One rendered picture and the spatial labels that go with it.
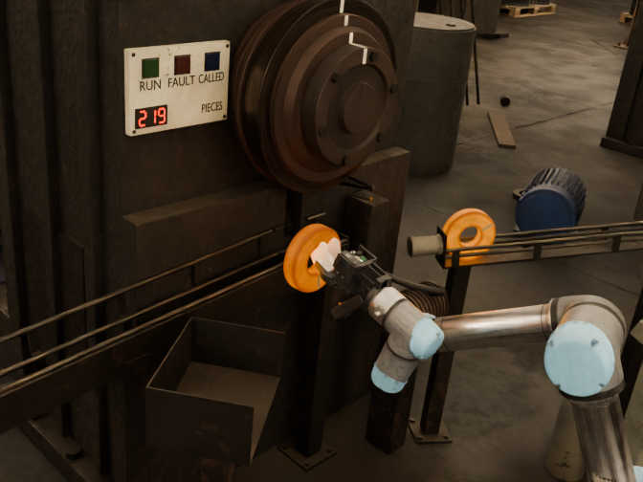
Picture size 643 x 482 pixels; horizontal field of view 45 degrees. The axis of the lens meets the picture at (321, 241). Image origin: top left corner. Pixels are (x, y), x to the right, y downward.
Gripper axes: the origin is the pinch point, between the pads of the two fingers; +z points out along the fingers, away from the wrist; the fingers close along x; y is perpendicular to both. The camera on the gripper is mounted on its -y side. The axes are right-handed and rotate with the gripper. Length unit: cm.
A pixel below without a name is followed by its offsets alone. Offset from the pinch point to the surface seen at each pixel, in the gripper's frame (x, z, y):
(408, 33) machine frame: -66, 41, 26
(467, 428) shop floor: -75, -28, -81
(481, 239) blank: -68, -6, -14
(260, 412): 25.2, -18.7, -19.9
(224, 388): 26.3, -8.6, -22.2
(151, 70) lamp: 21, 39, 26
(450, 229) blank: -59, 0, -13
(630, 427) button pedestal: -82, -65, -44
